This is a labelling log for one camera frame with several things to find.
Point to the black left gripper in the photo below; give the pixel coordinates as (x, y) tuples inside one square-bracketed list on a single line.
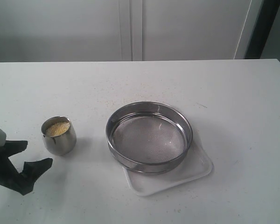
[(10, 178)]

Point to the stainless steel cup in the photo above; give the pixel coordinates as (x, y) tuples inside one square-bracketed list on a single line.
[(62, 144)]

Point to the yellow and white grain mixture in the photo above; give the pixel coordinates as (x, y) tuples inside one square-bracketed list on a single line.
[(57, 129)]

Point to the round steel mesh sieve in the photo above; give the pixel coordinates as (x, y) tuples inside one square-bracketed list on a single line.
[(148, 137)]

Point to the white plastic tray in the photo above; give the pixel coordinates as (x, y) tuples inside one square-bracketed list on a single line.
[(196, 165)]

